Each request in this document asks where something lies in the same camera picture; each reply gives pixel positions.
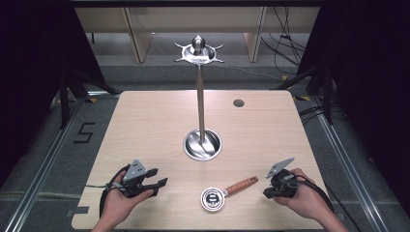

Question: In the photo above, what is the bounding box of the steel utensil hanging stand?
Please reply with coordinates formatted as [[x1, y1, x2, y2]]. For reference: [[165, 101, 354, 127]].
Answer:
[[173, 34, 226, 162]]

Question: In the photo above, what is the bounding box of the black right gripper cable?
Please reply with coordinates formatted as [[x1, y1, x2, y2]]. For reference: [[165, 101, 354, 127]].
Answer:
[[289, 174, 364, 232]]

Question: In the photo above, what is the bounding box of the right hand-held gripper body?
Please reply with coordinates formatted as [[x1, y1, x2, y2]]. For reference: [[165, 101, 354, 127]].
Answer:
[[265, 157, 299, 199]]

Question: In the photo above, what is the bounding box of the black metal stand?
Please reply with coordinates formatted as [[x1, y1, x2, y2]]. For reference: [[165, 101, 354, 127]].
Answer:
[[270, 63, 335, 126], [57, 67, 121, 131]]

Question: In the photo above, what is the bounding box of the light wooden bench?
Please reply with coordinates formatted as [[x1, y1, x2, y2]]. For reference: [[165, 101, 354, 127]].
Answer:
[[73, 6, 321, 64]]

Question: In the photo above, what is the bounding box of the wooden-handled metal ladle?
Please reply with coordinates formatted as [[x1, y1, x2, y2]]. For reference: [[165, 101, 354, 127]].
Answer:
[[199, 175, 260, 214]]

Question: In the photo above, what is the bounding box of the person's left hand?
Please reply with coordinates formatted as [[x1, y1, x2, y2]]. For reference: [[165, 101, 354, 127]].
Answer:
[[100, 169, 156, 227]]

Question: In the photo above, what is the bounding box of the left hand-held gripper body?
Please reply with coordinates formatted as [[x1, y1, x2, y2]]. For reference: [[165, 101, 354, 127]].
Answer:
[[120, 158, 160, 198]]

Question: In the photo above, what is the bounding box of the aluminium floor rail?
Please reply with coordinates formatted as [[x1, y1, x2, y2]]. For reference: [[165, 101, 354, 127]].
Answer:
[[2, 96, 85, 232], [308, 96, 398, 232]]

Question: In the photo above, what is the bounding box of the bundle of black floor cables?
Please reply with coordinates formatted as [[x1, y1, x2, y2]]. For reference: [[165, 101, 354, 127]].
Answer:
[[259, 6, 308, 76]]

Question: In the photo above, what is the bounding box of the person's right hand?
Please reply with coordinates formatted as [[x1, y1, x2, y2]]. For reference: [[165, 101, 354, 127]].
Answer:
[[273, 167, 327, 222]]

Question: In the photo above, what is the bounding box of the black curtain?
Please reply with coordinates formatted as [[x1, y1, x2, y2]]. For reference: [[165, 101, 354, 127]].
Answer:
[[295, 0, 410, 209], [0, 0, 108, 189]]

